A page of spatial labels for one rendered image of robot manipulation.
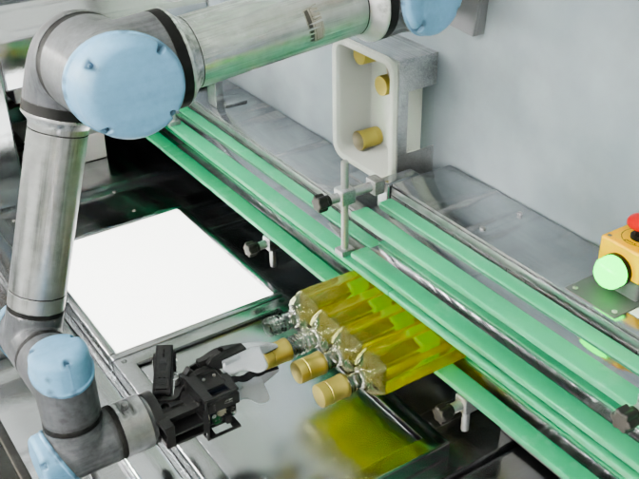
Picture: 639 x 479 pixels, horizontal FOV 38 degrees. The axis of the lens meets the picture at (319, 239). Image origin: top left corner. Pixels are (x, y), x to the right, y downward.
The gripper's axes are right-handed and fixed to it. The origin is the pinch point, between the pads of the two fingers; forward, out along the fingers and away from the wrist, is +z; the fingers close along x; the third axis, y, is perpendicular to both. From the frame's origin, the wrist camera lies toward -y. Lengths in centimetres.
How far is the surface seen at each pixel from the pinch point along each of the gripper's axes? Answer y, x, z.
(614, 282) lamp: 32.8, 19.2, 32.5
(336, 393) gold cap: 13.0, 0.8, 3.3
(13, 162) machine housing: -96, -6, -8
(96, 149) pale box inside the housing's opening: -108, -14, 15
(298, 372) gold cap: 6.2, 0.9, 1.4
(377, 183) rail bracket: -10.6, 15.8, 27.5
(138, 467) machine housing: -3.0, -13.0, -20.6
